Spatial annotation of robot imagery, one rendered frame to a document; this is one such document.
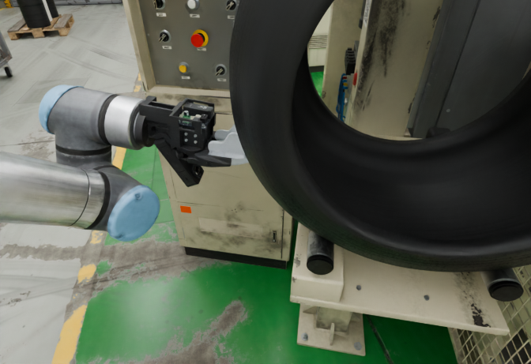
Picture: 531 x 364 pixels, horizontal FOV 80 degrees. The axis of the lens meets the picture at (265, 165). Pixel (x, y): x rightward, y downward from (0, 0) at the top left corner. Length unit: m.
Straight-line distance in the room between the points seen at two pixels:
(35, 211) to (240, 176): 0.89
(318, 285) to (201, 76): 0.81
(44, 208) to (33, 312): 1.38
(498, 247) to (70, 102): 0.67
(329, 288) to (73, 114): 0.52
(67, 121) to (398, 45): 0.63
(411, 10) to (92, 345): 1.57
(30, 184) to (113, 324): 1.23
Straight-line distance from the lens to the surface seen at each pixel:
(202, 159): 0.53
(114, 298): 1.71
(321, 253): 0.54
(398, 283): 0.69
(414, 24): 0.74
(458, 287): 0.73
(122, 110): 0.57
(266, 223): 1.41
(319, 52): 4.01
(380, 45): 0.74
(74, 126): 0.62
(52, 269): 1.96
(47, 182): 0.48
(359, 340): 1.52
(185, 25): 1.13
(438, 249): 0.52
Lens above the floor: 1.34
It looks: 36 degrees down
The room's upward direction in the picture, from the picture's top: straight up
